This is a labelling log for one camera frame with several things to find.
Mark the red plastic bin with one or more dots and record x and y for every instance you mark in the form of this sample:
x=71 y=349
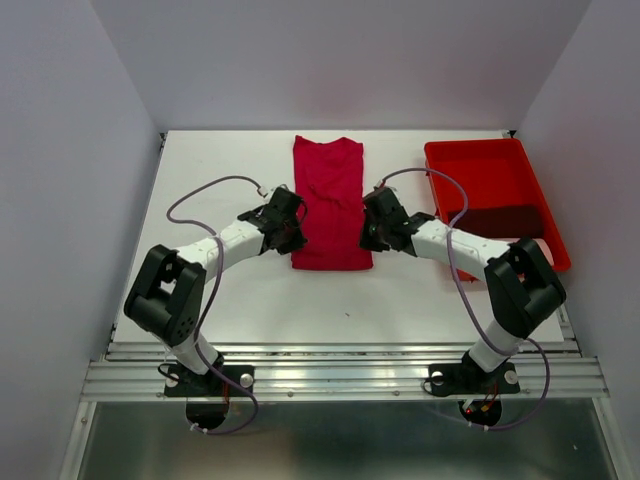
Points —
x=492 y=173

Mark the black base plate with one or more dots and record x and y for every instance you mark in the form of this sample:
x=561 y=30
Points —
x=447 y=379
x=180 y=382

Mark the red t-shirt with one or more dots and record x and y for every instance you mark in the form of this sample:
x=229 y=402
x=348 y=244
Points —
x=329 y=177

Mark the pink rolled t-shirt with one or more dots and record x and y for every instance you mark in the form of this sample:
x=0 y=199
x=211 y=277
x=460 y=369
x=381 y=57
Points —
x=545 y=250

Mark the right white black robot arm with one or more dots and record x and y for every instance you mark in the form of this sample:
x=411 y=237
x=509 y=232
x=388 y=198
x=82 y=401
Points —
x=523 y=288

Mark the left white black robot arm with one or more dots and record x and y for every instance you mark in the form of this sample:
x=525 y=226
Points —
x=165 y=299

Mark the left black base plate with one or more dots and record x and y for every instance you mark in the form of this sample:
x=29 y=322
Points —
x=180 y=382

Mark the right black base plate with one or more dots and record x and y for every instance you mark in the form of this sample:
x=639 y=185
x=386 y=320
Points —
x=447 y=379

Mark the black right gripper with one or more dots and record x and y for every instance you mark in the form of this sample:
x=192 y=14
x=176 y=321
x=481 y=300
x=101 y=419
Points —
x=365 y=241

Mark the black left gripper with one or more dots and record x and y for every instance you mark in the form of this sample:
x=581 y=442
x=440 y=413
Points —
x=296 y=243

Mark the dark maroon rolled t-shirt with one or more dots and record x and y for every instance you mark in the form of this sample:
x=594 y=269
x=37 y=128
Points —
x=515 y=221

